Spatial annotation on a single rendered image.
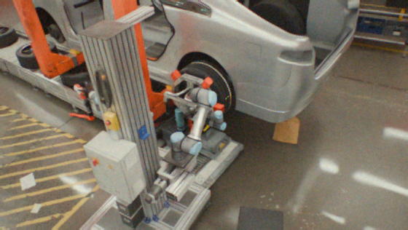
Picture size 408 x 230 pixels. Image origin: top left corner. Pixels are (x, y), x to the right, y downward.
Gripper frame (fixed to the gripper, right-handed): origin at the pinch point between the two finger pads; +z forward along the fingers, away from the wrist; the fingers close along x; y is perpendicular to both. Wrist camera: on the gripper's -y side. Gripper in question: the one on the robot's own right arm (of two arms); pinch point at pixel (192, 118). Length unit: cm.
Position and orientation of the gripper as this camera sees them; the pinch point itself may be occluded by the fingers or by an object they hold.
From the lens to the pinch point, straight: 317.5
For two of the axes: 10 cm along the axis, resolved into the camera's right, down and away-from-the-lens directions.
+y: -0.5, -7.9, -6.2
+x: -5.1, 5.5, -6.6
